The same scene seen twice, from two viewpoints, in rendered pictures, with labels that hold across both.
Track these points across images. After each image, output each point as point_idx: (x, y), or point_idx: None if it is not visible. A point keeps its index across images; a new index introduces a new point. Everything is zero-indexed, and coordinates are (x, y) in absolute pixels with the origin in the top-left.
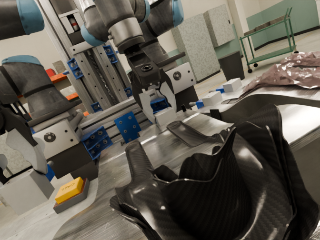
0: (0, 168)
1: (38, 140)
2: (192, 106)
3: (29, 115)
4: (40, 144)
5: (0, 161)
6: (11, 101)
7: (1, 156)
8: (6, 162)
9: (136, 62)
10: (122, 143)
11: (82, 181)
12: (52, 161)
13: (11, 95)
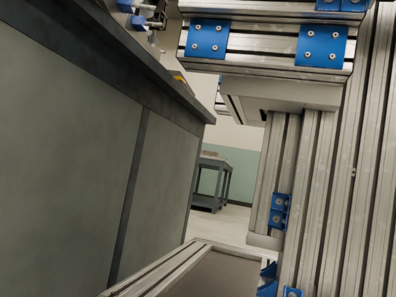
0: (147, 41)
1: (148, 32)
2: (182, 16)
3: (158, 20)
4: (147, 33)
5: (154, 40)
6: (154, 12)
7: (157, 39)
8: (157, 43)
9: None
10: (153, 45)
11: (177, 79)
12: (164, 50)
13: (156, 9)
